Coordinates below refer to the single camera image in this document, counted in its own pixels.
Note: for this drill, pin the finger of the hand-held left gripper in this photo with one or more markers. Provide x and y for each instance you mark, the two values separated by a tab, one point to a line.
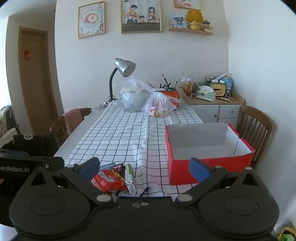
16	153
54	162

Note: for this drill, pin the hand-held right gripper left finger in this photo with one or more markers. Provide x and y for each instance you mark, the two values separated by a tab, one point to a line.
89	168

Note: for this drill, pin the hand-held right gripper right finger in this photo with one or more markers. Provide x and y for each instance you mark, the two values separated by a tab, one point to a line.
198	170

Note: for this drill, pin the red cardboard box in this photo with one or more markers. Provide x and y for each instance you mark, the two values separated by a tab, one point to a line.
185	171

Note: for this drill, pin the blue snack packet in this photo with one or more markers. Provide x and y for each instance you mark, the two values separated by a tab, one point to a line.
107	165

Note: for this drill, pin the red snack packet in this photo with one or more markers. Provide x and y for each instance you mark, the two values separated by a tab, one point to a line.
107	180

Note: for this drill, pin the green snack packet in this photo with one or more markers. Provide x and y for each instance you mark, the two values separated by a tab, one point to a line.
130	177

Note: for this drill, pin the small dark blue wrapper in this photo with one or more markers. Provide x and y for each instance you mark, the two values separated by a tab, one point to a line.
144	190

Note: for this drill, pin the black box round logo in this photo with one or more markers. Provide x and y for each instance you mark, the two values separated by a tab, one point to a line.
34	144

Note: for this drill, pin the wooden chair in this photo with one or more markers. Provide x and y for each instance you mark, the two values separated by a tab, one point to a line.
254	125
57	129

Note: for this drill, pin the checkered tablecloth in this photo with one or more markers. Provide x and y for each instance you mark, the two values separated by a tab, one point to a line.
115	139

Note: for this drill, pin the clear small packet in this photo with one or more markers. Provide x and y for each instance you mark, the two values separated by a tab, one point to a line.
100	107

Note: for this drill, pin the white wooden cabinet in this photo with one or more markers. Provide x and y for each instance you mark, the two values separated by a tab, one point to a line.
222	111

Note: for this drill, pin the wooden door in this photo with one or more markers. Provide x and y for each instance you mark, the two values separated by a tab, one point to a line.
34	81

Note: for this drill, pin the green tissue box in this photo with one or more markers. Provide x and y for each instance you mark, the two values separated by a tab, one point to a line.
205	95

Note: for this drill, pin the small clear plastic bag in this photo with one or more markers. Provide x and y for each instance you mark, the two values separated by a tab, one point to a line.
157	104

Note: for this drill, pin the orange storage case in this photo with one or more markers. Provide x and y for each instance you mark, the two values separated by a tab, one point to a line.
172	95

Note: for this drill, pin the orange drink bottle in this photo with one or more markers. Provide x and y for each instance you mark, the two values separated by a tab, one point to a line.
189	89

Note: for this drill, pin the yellow radio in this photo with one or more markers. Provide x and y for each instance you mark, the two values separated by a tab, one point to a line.
217	89

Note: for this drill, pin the large clear plastic bag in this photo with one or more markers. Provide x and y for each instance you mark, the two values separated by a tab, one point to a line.
133	97

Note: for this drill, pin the blue white carton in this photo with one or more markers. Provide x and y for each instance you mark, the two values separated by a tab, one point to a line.
228	87

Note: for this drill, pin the paint brush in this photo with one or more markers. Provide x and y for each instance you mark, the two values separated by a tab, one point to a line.
177	83
166	81

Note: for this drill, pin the clear glass jar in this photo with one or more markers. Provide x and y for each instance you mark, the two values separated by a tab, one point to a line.
186	76

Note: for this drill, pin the white tube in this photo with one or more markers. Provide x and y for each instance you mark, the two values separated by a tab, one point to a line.
219	77

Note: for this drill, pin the red door ornament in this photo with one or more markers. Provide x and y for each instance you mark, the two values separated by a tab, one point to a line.
26	54

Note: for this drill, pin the silver desk lamp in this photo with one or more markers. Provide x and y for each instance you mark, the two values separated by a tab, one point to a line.
124	66

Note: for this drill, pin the small figurine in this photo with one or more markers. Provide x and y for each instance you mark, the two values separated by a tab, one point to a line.
207	25

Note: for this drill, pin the photo card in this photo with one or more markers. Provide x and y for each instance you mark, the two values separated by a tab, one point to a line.
179	21

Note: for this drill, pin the yellow flower bouquet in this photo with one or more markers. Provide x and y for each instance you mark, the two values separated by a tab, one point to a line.
194	15

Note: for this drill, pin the wooden wall shelf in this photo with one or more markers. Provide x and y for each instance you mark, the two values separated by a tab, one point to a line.
192	31

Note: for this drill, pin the egg picture frame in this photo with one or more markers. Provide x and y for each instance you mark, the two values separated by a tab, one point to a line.
91	19

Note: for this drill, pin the family picture frame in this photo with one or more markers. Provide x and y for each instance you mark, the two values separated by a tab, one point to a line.
141	16

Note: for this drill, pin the fruit picture frame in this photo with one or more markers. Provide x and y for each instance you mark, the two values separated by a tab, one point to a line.
187	4

